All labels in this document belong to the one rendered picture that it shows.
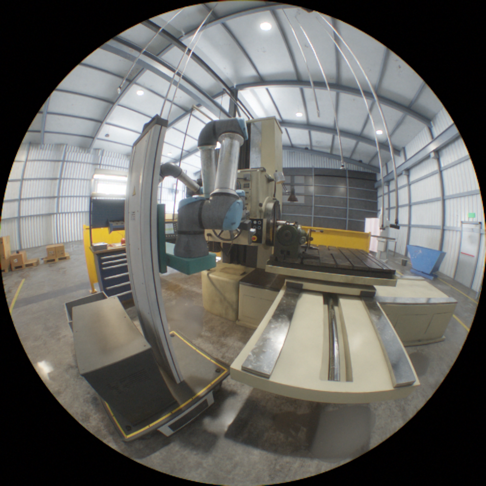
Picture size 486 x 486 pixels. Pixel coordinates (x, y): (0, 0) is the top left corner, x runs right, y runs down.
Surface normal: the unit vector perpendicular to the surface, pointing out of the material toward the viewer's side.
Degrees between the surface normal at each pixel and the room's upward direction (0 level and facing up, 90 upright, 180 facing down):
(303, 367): 0
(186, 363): 0
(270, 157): 90
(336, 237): 90
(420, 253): 90
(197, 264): 90
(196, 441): 0
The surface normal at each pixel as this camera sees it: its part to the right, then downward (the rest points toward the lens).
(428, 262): -1.00, -0.03
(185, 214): -0.18, 0.14
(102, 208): 0.87, 0.11
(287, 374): 0.04, -0.99
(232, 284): -0.43, 0.11
